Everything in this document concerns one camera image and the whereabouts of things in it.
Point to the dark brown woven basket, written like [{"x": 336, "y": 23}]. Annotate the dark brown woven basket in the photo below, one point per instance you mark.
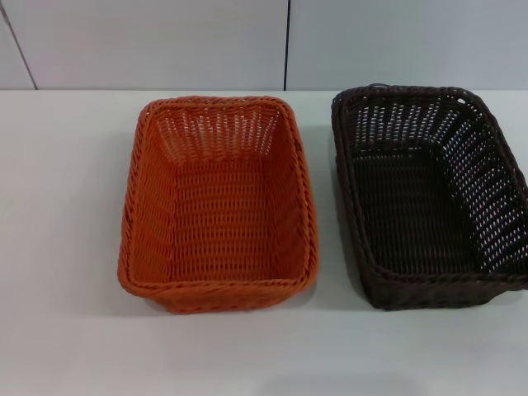
[{"x": 396, "y": 214}]

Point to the orange woven plastic basket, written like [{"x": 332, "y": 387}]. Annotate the orange woven plastic basket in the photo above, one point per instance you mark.
[{"x": 222, "y": 214}]

